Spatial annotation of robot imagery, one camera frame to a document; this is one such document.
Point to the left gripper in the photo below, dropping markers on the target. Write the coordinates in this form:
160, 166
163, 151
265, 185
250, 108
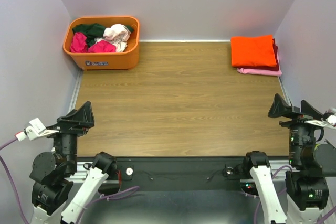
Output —
80, 120

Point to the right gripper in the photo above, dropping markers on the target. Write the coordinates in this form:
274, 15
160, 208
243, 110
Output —
279, 106

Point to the orange t-shirt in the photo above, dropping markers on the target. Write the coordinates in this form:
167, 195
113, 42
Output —
253, 51

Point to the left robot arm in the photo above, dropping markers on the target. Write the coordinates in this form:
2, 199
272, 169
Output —
51, 170

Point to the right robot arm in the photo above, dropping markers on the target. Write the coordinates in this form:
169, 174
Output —
310, 163

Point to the folded dark red t-shirt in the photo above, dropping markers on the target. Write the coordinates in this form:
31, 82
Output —
275, 49

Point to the folded pink t-shirt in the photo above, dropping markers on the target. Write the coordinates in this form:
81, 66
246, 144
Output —
265, 71

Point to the magenta garment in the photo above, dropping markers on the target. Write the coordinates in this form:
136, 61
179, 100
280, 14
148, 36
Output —
79, 45

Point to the orange plastic laundry basket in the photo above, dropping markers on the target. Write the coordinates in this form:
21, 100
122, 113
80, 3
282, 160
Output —
127, 59

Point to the dark green garment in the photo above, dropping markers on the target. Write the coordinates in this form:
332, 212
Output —
91, 31

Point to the pale pink garment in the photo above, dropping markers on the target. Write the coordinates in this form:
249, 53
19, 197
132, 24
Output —
117, 35

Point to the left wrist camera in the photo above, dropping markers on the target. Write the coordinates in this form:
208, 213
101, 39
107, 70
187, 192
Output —
35, 129

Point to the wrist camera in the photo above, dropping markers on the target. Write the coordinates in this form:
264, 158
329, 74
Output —
35, 129
327, 120

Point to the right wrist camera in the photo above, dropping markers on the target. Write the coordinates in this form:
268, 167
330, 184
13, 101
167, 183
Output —
327, 120

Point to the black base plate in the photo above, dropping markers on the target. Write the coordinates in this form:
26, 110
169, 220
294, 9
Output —
180, 173

